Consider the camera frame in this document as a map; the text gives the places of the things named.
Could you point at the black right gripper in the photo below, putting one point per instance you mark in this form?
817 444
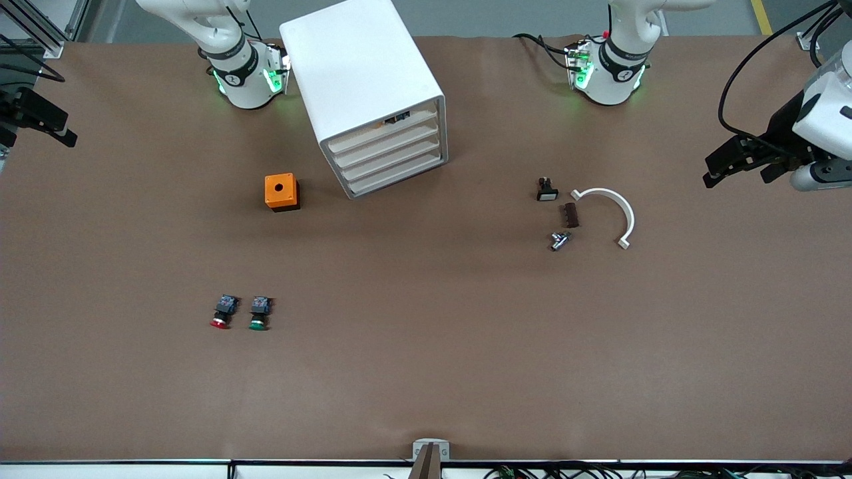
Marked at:
25 110

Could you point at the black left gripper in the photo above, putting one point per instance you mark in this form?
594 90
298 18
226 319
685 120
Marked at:
783 130

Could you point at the red mushroom push button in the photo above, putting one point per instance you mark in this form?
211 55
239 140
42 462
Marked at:
226 306

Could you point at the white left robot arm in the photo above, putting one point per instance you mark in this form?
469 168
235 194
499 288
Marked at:
616 80

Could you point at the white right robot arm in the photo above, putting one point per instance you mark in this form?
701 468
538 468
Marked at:
246 86

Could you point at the orange push button box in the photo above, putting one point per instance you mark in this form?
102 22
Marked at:
271 183

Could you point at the green mushroom push button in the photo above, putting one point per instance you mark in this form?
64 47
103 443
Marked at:
259 306

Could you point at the brown terminal block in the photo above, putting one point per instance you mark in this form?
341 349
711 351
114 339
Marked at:
571 215

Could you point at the silver metal fitting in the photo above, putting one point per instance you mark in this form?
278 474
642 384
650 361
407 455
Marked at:
559 241

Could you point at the small dark electronic part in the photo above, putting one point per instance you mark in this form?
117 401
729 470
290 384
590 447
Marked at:
398 120

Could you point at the brown pole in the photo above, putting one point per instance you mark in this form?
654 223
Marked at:
426 466

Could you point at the aluminium frame profile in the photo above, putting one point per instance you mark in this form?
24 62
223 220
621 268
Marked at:
78 16
52 48
807 41

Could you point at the white curved plastic bracket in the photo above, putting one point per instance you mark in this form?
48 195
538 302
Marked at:
629 216

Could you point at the black white switch module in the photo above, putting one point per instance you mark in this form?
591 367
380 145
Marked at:
547 193

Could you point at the black table edge rail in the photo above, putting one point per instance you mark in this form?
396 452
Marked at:
133 461

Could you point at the grey mount bracket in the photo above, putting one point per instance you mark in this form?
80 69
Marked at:
417 447

